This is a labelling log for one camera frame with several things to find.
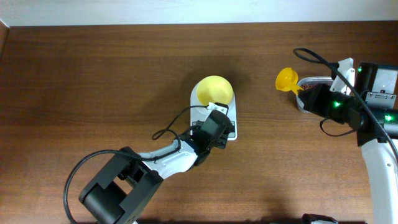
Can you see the white digital kitchen scale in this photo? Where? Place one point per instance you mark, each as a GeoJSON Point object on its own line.
{"type": "Point", "coordinates": [201, 113]}

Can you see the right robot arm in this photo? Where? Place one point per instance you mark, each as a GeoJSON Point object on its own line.
{"type": "Point", "coordinates": [377, 138]}

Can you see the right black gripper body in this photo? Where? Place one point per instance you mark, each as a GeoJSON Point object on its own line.
{"type": "Point", "coordinates": [311, 99]}

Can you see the clear plastic food container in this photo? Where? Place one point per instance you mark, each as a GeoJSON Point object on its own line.
{"type": "Point", "coordinates": [311, 81]}

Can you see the yellow plastic measuring scoop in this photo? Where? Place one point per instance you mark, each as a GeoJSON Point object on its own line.
{"type": "Point", "coordinates": [287, 81]}

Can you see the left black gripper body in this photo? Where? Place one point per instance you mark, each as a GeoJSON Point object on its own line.
{"type": "Point", "coordinates": [224, 137]}

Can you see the red adzuki beans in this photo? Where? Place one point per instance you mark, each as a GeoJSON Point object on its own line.
{"type": "Point", "coordinates": [308, 86]}

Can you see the pale yellow plastic bowl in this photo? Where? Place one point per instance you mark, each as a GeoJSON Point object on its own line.
{"type": "Point", "coordinates": [214, 89]}

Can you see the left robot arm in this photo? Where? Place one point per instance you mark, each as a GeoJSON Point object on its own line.
{"type": "Point", "coordinates": [120, 191]}

